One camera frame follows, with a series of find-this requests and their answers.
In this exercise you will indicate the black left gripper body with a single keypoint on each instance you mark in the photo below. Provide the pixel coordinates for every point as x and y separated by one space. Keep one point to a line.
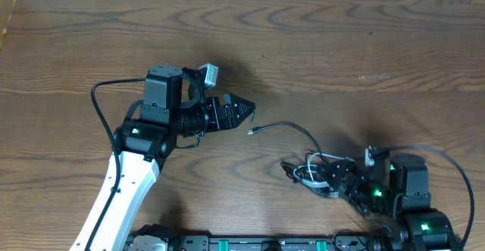
222 114

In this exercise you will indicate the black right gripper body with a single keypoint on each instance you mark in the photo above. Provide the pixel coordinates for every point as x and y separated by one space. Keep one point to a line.
342 174

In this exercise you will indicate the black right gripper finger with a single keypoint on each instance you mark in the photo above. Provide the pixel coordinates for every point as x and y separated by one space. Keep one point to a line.
337 187
330 170

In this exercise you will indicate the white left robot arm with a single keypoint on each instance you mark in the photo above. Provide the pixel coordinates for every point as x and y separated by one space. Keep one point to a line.
174 104

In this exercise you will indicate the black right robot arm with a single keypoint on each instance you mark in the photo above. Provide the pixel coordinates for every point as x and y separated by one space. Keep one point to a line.
395 187

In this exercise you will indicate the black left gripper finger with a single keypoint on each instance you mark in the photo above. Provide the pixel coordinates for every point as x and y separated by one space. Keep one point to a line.
238 113
238 102

